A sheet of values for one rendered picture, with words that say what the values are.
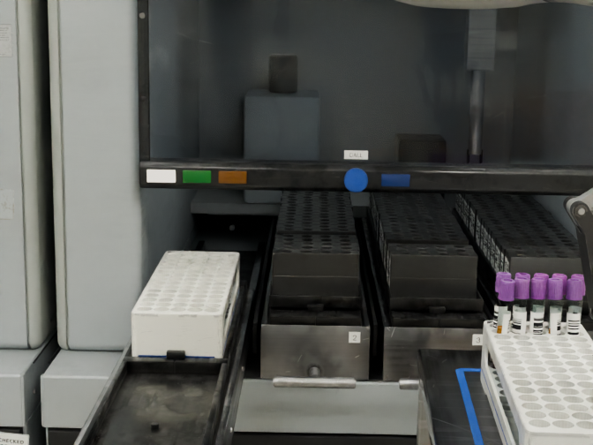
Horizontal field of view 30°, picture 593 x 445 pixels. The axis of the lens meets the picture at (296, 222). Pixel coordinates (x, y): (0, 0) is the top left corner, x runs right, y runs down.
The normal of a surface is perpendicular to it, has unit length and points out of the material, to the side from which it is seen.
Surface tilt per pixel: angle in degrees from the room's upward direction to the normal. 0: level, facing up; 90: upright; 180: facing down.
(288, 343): 90
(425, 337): 90
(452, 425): 0
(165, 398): 0
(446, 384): 0
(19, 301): 90
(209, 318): 90
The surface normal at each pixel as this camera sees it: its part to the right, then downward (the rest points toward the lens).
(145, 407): 0.01, -0.98
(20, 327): -0.01, 0.21
